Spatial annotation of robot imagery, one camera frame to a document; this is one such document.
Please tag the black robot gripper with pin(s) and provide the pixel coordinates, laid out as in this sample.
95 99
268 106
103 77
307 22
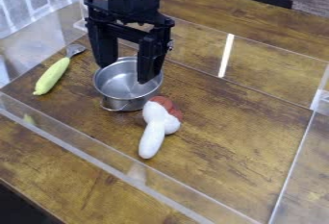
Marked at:
132 20

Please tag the silver metal pot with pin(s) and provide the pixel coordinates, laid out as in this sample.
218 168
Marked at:
123 94

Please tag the green handled metal spoon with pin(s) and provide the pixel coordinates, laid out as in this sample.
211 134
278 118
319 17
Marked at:
56 70

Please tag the clear acrylic enclosure wall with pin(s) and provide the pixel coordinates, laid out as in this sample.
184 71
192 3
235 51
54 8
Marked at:
140 176

